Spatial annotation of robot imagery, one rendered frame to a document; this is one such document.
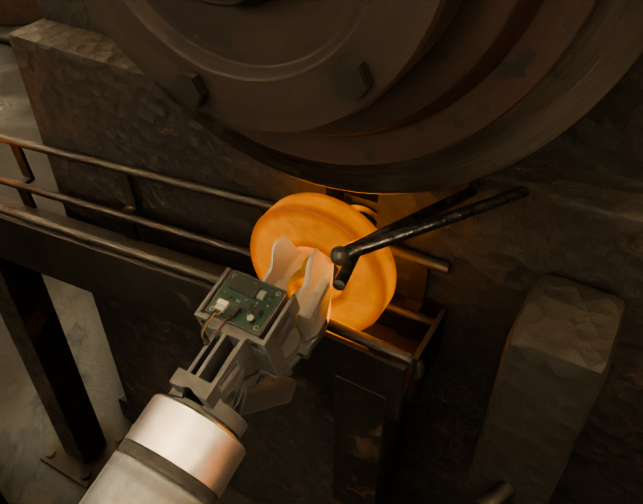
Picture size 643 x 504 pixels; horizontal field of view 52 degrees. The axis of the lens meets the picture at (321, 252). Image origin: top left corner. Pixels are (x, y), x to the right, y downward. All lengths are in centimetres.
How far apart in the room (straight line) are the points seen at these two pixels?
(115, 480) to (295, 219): 28
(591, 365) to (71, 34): 68
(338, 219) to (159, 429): 24
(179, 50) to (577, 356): 37
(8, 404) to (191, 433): 112
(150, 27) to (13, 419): 124
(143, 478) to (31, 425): 106
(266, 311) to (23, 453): 105
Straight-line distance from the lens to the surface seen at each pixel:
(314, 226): 62
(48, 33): 90
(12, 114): 269
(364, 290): 63
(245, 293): 55
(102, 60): 81
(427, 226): 49
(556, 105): 43
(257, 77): 41
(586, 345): 56
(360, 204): 71
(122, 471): 53
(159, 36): 45
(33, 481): 149
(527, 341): 55
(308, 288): 60
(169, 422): 53
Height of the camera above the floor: 120
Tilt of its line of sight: 41 degrees down
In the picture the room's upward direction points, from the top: straight up
